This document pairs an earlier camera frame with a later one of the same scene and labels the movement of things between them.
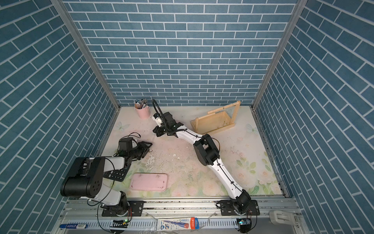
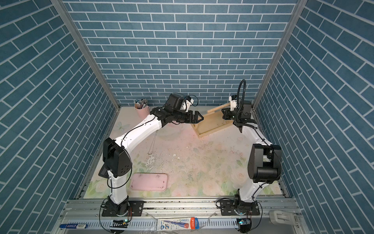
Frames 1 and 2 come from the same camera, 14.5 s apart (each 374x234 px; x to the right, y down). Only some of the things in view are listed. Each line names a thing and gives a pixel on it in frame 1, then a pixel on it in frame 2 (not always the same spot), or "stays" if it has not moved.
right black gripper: [158, 133] to [226, 114]
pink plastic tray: [149, 181] stays
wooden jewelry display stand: [216, 120] stays
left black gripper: [146, 148] to [193, 120]
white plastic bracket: [282, 218] stays
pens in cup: [140, 104] stays
